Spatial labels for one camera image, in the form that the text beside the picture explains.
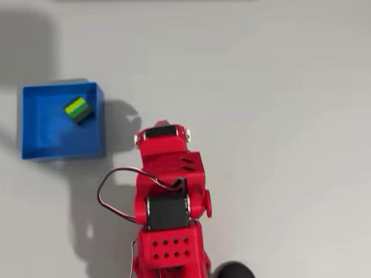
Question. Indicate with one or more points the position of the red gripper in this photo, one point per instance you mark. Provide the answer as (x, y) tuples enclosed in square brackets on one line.
[(161, 145)]

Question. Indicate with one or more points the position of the green lego brick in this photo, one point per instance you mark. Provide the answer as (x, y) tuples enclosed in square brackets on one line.
[(77, 110)]

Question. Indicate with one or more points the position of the red robot arm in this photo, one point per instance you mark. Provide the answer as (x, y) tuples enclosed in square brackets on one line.
[(171, 168)]

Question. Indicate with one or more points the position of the blue square plastic box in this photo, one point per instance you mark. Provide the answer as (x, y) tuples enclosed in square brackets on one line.
[(55, 133)]

